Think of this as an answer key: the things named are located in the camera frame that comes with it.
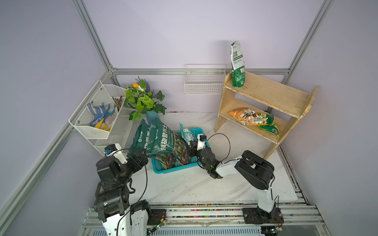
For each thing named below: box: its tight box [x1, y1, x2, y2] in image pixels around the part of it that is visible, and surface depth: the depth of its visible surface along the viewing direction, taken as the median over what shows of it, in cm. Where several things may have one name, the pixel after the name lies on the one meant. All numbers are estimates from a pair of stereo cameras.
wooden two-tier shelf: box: [214, 71, 320, 161], surface depth 77 cm
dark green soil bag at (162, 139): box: [145, 117, 192, 166], surface depth 81 cm
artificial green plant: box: [123, 75, 167, 122], surface depth 85 cm
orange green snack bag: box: [228, 108, 280, 137], surface depth 83 cm
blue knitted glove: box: [86, 102, 117, 127], surface depth 73 cm
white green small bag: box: [230, 40, 246, 88], surface depth 70 cm
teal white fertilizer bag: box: [179, 121, 198, 147], surface depth 91 cm
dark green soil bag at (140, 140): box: [126, 118, 157, 158], surface depth 76 cm
